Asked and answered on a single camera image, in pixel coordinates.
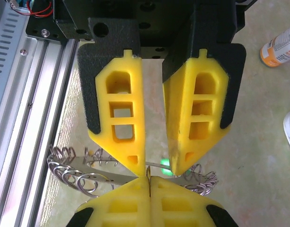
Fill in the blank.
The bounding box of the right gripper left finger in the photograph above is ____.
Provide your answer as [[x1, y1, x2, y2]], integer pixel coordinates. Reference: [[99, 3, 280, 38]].
[[69, 176, 151, 227]]

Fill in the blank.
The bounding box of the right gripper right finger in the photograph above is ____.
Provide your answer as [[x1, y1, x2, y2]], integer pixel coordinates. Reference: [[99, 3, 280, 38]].
[[149, 176, 239, 227]]

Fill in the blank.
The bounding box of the steel key ring disc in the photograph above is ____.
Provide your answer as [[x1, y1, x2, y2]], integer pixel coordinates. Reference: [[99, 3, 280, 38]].
[[47, 144, 219, 199]]

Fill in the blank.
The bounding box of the green key tag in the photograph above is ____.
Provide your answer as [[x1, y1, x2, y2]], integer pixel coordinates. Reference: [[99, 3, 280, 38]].
[[160, 157, 175, 177]]

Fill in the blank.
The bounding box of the orange capped pill bottle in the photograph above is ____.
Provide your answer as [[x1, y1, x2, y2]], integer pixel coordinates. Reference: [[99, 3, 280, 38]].
[[259, 22, 290, 69]]

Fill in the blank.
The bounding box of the small circuit board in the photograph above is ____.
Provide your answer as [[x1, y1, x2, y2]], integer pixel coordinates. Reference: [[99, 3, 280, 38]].
[[8, 0, 30, 10]]

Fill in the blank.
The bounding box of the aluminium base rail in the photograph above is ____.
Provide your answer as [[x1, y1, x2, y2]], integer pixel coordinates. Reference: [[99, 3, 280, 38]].
[[0, 35, 81, 227]]

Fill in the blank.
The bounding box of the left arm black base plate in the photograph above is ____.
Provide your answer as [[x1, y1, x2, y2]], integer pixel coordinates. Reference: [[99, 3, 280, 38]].
[[26, 9, 72, 44]]

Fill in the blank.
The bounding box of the red wire pair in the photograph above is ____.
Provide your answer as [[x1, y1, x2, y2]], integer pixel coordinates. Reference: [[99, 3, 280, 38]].
[[11, 0, 53, 17]]

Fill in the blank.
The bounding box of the grey slotted cable duct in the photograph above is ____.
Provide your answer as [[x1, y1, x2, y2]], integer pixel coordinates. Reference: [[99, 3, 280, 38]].
[[0, 0, 30, 121]]

